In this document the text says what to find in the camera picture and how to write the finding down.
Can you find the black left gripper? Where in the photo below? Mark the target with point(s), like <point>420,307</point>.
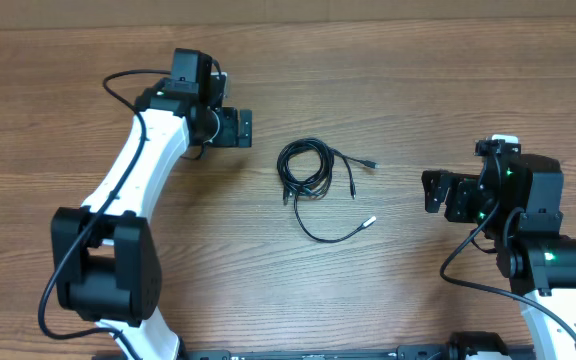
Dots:
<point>230,135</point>

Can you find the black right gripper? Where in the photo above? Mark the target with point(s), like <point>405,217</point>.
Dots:
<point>461,189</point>

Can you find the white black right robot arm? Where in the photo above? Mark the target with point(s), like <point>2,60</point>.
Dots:
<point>515,202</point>

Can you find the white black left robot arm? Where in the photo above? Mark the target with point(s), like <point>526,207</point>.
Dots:
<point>106,267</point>

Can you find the cardboard back panel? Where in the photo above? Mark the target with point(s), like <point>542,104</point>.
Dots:
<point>59,14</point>

